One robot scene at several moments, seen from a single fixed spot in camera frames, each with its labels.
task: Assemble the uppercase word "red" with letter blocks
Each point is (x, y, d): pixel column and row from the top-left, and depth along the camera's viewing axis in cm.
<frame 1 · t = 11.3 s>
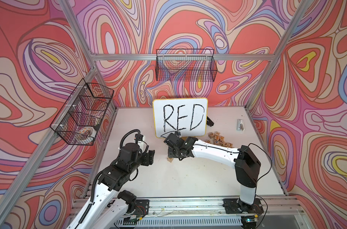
left hand: (150, 150, 73), fingers open
right hand: (172, 156, 84), fingers open
whiteboard with yellow rim: (188, 116, 92), point 19 cm above the table
black binder clip: (209, 122, 110), point 3 cm above the table
grey whiteboard eraser: (240, 125, 107), point 4 cm above the table

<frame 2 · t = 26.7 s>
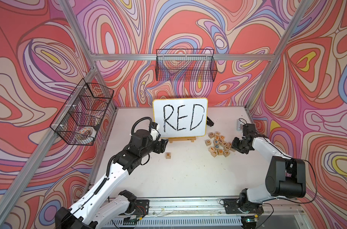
left hand: (164, 139, 74), fingers open
right hand: (234, 150, 90), fingers open
wooden whiteboard stand: (192, 139, 97), point 5 cm above the table
wooden block letter R: (168, 155, 92), point 3 cm above the table
the other named things where they were.

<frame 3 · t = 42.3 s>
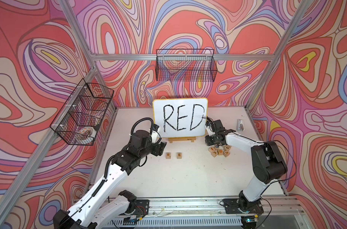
left hand: (162, 140, 74), fingers open
right hand: (209, 142, 96), fingers open
wooden block letter E: (179, 155, 92), point 3 cm above the table
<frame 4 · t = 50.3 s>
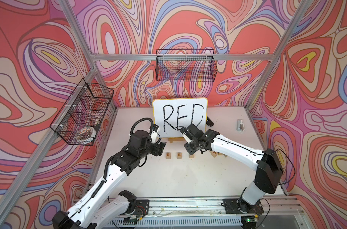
left hand: (161, 140, 74), fingers open
right hand: (191, 149, 83), fingers open
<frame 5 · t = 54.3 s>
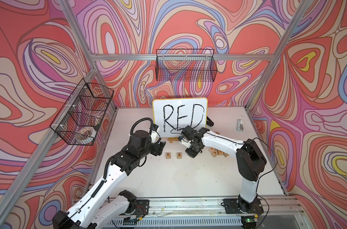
left hand: (161, 140, 74), fingers open
right hand: (194, 155, 88), fingers open
